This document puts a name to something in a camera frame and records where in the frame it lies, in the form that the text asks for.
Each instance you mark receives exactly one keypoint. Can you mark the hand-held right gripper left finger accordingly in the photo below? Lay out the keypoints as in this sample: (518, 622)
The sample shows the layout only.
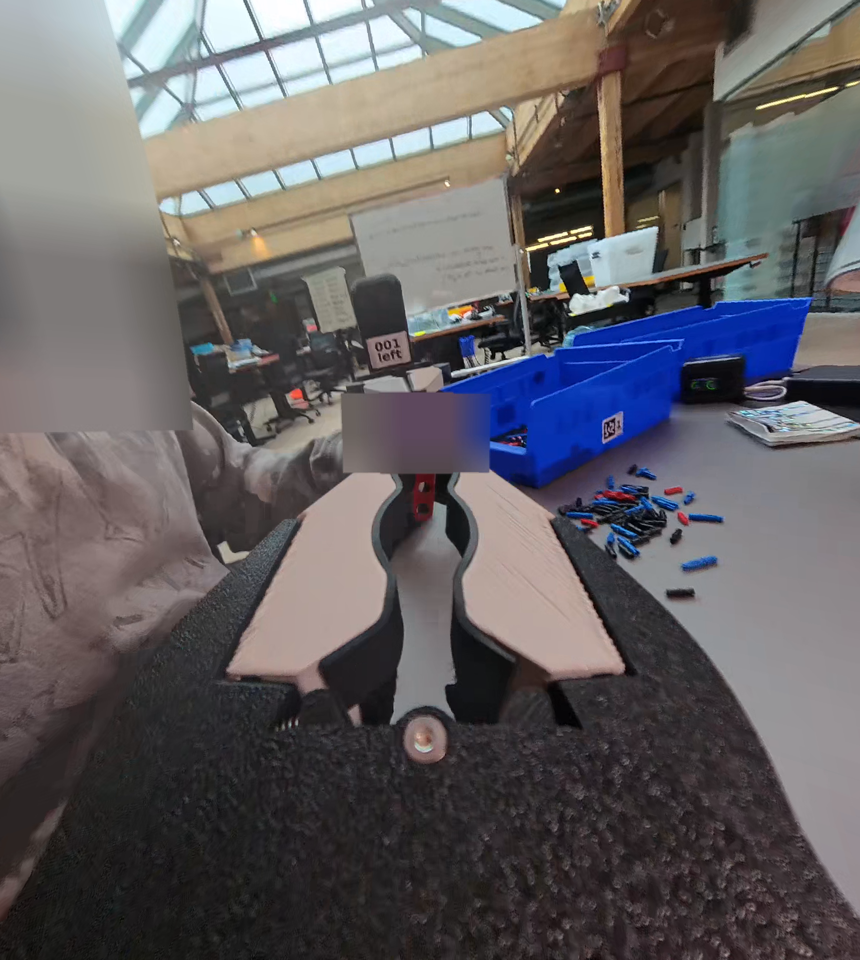
(310, 592)

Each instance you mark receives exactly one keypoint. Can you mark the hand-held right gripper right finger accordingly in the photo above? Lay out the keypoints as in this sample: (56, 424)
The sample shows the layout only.
(535, 592)

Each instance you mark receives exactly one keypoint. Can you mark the red toy beam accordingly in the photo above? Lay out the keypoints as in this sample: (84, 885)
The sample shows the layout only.
(422, 499)

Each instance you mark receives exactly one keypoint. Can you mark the person's left forearm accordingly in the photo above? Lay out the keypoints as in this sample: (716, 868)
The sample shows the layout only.
(265, 480)

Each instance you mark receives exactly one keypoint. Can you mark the grey desk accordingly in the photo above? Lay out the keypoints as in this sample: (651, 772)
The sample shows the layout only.
(774, 637)

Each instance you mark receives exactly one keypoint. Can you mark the paper flip chart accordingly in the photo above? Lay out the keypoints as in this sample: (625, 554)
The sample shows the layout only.
(328, 300)

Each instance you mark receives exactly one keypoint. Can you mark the whiteboard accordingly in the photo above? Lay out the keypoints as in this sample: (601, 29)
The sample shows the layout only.
(437, 240)

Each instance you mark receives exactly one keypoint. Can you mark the pile of small toy pins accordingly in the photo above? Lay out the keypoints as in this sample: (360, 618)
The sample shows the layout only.
(632, 517)

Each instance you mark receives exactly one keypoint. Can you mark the black office chair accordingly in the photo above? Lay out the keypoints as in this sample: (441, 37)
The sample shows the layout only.
(503, 337)

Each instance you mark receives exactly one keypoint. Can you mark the blue plastic bin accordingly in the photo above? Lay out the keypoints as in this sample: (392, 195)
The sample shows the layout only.
(572, 420)
(737, 326)

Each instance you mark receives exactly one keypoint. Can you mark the white plastic bag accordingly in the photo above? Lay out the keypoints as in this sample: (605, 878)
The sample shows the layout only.
(598, 300)

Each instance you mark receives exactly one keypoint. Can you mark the clear storage box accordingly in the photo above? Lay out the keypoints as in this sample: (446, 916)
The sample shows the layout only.
(624, 259)

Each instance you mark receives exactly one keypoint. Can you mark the person's torso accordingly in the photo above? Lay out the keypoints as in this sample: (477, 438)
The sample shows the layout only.
(47, 600)

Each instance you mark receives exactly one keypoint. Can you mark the black charger block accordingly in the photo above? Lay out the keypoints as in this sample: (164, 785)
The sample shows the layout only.
(711, 379)

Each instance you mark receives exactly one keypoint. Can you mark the printed booklet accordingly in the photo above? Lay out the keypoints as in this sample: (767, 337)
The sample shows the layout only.
(797, 424)

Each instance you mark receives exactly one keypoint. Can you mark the background wooden table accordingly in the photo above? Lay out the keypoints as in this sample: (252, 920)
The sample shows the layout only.
(699, 268)

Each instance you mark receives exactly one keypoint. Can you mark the black flat case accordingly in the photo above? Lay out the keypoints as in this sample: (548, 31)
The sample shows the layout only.
(849, 384)

